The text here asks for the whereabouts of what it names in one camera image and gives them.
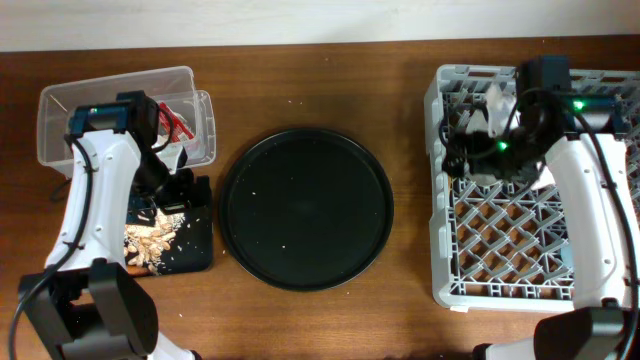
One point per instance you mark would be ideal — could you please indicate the clear plastic waste bin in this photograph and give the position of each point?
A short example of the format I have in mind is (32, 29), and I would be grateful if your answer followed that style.
(173, 86)

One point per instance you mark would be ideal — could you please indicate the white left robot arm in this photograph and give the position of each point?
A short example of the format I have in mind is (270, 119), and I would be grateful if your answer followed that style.
(85, 304)

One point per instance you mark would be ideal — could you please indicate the black rectangular tray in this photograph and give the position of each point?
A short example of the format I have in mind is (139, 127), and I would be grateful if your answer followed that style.
(193, 248)

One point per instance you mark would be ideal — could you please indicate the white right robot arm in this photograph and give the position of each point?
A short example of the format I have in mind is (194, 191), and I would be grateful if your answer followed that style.
(579, 138)

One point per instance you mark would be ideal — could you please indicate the grey dishwasher rack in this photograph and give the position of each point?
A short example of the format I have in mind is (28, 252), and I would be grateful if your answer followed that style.
(505, 245)

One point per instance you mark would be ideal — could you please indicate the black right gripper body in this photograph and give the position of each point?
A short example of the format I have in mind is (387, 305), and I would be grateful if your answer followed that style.
(502, 156)

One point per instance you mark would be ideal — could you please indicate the light grey plate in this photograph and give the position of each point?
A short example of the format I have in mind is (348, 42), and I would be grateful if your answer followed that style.
(509, 159)

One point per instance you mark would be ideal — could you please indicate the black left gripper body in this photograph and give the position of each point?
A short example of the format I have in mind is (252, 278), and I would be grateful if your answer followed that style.
(173, 193)

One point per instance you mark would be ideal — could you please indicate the red snack wrapper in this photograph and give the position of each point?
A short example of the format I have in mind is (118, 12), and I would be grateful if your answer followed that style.
(175, 125)

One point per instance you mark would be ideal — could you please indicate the round black serving tray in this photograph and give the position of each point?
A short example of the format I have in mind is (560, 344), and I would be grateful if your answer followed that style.
(306, 209)

